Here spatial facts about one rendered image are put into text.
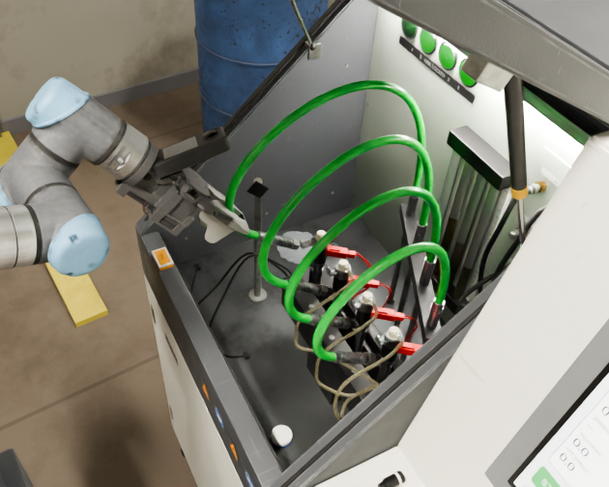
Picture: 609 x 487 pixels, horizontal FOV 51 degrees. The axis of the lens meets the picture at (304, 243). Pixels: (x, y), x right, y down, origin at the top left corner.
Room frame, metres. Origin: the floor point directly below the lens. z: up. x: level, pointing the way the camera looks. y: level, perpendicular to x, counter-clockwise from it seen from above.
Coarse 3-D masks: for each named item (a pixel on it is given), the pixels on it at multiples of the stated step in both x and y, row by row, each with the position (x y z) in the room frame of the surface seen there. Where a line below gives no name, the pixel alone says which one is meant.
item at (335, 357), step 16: (400, 256) 0.61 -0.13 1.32; (368, 272) 0.59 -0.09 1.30; (448, 272) 0.66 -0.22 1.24; (352, 288) 0.57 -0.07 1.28; (336, 304) 0.56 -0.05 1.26; (432, 304) 0.67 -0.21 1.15; (320, 320) 0.56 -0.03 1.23; (432, 320) 0.66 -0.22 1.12; (320, 336) 0.55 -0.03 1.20; (320, 352) 0.55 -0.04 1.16; (336, 352) 0.57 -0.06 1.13; (352, 352) 0.59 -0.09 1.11; (368, 352) 0.62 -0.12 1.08
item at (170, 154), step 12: (204, 132) 0.78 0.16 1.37; (216, 132) 0.76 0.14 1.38; (180, 144) 0.76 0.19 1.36; (192, 144) 0.75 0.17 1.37; (204, 144) 0.74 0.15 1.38; (216, 144) 0.75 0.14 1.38; (228, 144) 0.75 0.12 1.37; (168, 156) 0.73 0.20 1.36; (180, 156) 0.73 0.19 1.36; (192, 156) 0.73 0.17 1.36; (204, 156) 0.74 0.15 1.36; (216, 156) 0.74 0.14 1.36; (156, 168) 0.71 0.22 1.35; (168, 168) 0.72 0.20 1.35; (180, 168) 0.72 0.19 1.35
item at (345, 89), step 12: (348, 84) 0.84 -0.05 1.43; (360, 84) 0.85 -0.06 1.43; (372, 84) 0.86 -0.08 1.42; (384, 84) 0.87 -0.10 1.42; (324, 96) 0.82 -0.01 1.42; (336, 96) 0.83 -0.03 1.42; (408, 96) 0.90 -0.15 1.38; (300, 108) 0.80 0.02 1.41; (312, 108) 0.81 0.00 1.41; (288, 120) 0.79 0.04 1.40; (420, 120) 0.91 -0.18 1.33; (276, 132) 0.78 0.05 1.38; (420, 132) 0.92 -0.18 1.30; (264, 144) 0.77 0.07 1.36; (252, 156) 0.76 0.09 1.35; (240, 168) 0.75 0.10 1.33; (420, 168) 0.93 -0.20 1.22; (240, 180) 0.75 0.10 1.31; (420, 180) 0.93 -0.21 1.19; (228, 192) 0.74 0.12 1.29; (228, 204) 0.74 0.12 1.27
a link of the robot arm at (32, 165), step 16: (32, 144) 0.67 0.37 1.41; (16, 160) 0.66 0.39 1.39; (32, 160) 0.66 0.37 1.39; (48, 160) 0.66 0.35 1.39; (64, 160) 0.67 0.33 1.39; (0, 176) 0.65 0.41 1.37; (16, 176) 0.64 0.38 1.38; (32, 176) 0.63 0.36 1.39; (48, 176) 0.63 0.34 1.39; (64, 176) 0.65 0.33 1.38; (0, 192) 0.63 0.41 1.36; (16, 192) 0.62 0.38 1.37
